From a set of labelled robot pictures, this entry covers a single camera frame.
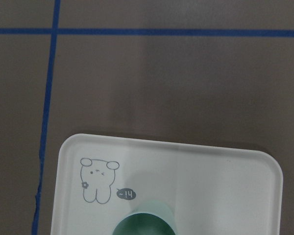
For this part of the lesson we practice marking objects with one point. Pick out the light green plastic cup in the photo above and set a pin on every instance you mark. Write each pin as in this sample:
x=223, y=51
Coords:
x=151, y=217

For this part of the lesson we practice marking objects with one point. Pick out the cream rabbit print tray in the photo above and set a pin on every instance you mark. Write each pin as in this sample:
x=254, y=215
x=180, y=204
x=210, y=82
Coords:
x=207, y=190

